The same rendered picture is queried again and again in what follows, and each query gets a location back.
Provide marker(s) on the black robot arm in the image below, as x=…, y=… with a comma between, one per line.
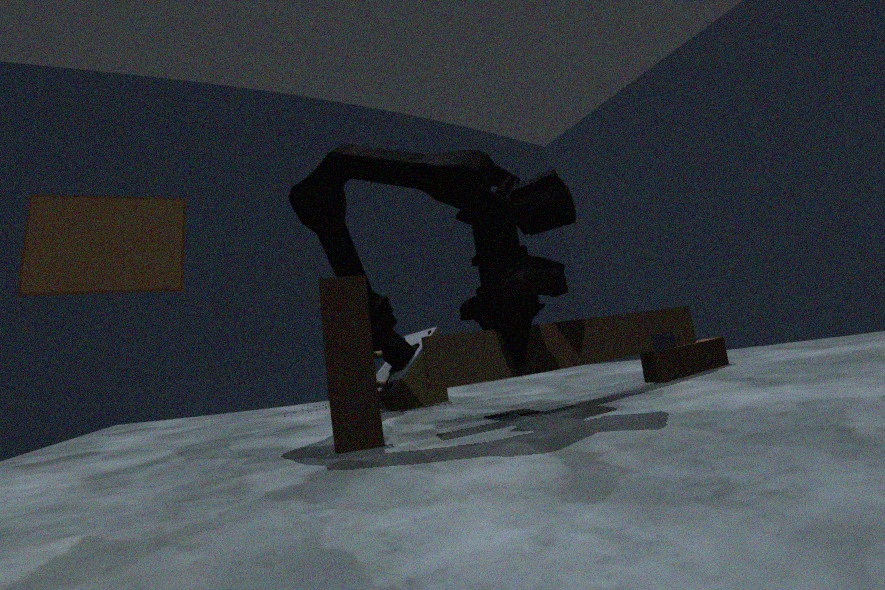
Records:
x=461, y=178

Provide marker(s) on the long brown wooden rail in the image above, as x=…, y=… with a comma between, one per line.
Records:
x=468, y=358

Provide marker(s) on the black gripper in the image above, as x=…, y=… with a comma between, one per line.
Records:
x=508, y=298

